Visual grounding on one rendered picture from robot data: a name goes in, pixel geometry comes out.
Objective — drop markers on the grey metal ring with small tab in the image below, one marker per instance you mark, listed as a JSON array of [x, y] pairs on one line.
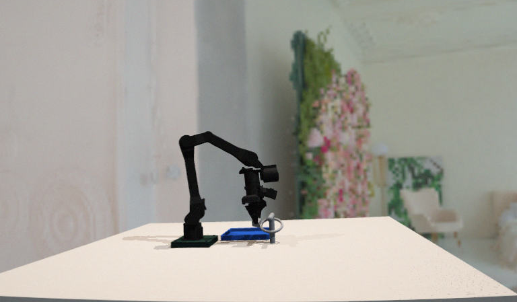
[[260, 224]]

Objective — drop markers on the blue tray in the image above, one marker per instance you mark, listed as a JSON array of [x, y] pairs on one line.
[[244, 233]]

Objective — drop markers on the grey t-shaped metal stake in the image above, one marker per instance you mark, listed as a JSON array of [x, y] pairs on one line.
[[271, 227]]

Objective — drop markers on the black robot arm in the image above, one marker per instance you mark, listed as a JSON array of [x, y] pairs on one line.
[[193, 229]]

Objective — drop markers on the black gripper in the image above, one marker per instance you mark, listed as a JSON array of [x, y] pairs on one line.
[[257, 204]]

